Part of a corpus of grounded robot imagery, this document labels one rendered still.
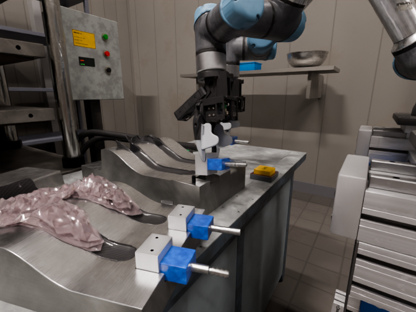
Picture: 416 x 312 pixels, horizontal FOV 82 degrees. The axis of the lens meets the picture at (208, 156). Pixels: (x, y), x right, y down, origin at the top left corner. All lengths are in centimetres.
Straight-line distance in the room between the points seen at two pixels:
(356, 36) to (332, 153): 113
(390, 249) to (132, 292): 33
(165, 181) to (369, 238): 44
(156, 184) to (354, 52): 244
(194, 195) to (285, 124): 240
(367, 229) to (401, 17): 72
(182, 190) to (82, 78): 91
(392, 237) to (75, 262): 43
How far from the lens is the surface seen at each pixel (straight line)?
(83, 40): 139
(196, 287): 65
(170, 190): 62
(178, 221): 45
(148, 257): 37
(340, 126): 280
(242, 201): 70
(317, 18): 292
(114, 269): 40
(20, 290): 46
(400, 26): 99
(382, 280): 43
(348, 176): 37
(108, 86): 143
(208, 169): 59
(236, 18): 53
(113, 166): 78
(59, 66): 117
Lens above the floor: 110
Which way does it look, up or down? 14 degrees down
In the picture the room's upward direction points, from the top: straight up
